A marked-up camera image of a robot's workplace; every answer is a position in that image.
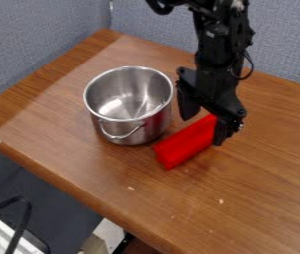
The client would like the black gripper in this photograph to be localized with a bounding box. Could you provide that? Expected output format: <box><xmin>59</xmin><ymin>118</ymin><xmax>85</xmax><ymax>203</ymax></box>
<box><xmin>177</xmin><ymin>51</ymin><xmax>248</xmax><ymax>146</ymax></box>

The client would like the red block object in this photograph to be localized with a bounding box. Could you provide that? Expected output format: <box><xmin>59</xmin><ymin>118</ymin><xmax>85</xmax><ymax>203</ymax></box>
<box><xmin>154</xmin><ymin>114</ymin><xmax>217</xmax><ymax>170</ymax></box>

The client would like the white box under table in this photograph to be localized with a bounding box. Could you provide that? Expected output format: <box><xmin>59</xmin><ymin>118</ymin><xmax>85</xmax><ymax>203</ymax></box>
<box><xmin>0</xmin><ymin>204</ymin><xmax>52</xmax><ymax>254</ymax></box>

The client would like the silver metal pot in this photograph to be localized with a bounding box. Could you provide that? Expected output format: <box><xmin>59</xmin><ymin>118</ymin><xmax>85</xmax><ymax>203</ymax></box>
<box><xmin>82</xmin><ymin>66</ymin><xmax>174</xmax><ymax>145</ymax></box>

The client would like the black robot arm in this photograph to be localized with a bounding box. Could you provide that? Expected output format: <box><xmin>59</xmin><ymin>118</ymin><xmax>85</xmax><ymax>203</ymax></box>
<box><xmin>146</xmin><ymin>0</ymin><xmax>255</xmax><ymax>146</ymax></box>

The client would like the black cable loop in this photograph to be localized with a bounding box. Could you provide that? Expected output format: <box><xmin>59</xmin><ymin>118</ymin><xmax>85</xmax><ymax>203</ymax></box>
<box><xmin>0</xmin><ymin>195</ymin><xmax>34</xmax><ymax>254</ymax></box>

